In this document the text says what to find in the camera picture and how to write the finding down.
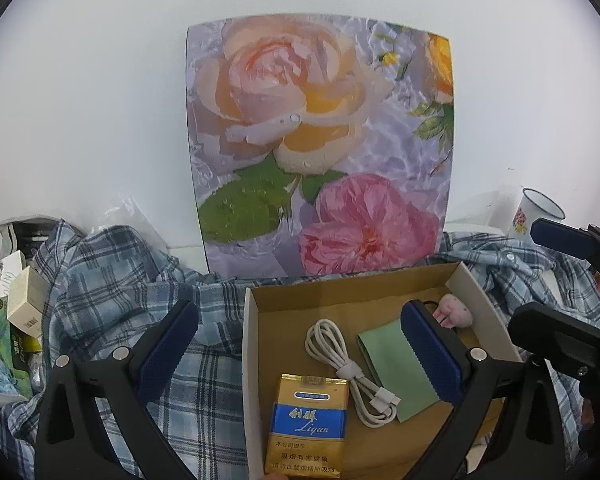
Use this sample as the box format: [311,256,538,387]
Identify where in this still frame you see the green snap pouch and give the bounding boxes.
[358,320,439,422]

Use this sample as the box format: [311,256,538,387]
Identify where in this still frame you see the white usb cable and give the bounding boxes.
[304,317,402,429]

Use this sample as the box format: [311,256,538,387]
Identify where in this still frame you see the white enamel mug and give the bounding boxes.
[508,188,566,240]

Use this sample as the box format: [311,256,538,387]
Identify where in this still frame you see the blue plaid shirt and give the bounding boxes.
[0,223,600,479]

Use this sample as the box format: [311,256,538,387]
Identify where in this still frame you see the cream small carton box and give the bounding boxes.
[7,266,50,338]

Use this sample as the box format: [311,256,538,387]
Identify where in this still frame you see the yellow blue cigarette pack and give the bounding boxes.
[264,374,349,479]

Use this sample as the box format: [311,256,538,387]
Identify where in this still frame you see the grey storage bin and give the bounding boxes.
[0,217,59,261]

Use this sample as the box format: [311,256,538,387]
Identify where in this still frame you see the open cardboard box tray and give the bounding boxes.
[242,263,520,479]

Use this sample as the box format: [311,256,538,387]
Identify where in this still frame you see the rose flower painting canvas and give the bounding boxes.
[185,14,454,278]

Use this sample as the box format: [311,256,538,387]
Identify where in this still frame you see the pink plush hair tie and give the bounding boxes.
[421,292,475,330]

